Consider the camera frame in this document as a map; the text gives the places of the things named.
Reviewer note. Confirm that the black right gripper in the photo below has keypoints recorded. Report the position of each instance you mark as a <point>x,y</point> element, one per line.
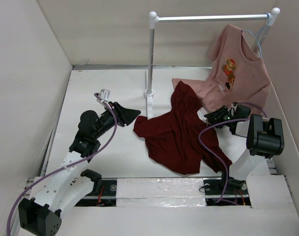
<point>217,114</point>

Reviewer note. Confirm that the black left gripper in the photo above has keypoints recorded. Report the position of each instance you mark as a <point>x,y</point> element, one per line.
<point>125,115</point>

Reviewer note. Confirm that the dark red t shirt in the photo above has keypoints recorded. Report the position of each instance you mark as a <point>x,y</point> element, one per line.
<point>178,139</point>

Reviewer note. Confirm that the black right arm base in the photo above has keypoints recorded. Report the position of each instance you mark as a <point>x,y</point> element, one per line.
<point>219,192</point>

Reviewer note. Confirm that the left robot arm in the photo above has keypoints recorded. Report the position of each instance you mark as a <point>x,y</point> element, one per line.
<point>42,214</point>

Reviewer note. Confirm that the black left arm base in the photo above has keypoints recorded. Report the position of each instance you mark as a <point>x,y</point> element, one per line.
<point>103,193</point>

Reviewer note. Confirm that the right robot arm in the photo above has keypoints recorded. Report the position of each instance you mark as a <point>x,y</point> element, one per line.
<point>264,140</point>

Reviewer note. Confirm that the pink printed t shirt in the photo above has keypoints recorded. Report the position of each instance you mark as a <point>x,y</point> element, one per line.
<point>237,75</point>

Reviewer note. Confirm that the white metal clothes rack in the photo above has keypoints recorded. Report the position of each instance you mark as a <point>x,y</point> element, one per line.
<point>154,19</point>

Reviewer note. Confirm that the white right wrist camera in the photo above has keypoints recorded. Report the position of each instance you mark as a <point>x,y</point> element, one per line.
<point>234,107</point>

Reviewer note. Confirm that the blue wire hanger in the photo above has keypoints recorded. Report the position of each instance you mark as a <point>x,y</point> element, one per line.
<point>260,35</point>

